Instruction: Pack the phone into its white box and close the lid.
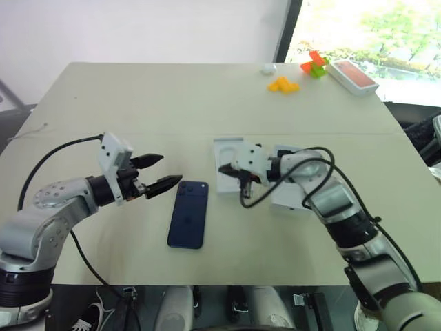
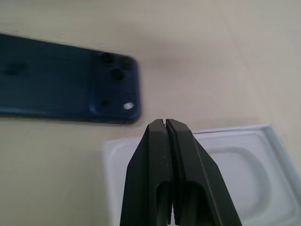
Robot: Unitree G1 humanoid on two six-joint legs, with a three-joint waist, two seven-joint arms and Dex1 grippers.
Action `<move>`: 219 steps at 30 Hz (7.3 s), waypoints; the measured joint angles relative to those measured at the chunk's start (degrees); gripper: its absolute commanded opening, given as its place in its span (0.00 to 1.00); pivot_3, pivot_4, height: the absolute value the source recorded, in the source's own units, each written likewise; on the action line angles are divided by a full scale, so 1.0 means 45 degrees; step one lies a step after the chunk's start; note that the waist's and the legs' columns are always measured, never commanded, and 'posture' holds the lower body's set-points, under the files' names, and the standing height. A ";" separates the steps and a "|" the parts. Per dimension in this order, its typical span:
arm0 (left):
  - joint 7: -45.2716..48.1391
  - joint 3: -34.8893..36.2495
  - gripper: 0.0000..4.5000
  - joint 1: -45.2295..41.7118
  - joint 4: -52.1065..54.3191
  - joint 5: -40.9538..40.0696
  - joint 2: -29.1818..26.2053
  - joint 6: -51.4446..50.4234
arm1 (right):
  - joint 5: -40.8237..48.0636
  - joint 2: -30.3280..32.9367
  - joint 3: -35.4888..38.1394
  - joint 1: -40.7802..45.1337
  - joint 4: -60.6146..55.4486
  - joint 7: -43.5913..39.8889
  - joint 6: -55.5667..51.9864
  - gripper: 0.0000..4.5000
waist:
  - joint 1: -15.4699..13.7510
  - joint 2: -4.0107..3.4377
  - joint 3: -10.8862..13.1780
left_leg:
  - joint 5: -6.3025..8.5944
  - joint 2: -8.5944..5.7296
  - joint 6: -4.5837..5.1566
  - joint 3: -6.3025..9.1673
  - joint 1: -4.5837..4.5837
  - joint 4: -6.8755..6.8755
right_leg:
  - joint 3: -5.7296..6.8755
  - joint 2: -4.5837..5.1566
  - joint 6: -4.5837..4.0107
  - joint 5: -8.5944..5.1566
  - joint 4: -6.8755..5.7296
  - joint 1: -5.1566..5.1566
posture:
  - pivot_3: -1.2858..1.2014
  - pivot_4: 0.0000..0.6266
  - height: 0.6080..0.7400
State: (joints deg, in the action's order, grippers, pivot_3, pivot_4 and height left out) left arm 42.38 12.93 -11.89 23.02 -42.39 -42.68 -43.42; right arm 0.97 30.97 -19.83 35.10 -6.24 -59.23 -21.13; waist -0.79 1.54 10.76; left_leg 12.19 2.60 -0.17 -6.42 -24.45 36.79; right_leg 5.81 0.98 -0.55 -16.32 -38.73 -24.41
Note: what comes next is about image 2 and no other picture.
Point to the dark blue smartphone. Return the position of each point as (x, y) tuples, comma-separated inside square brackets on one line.
[(58, 82)]

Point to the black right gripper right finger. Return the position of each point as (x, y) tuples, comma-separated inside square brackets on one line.
[(195, 169)]

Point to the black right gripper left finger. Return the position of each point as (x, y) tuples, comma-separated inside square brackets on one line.
[(148, 164)]

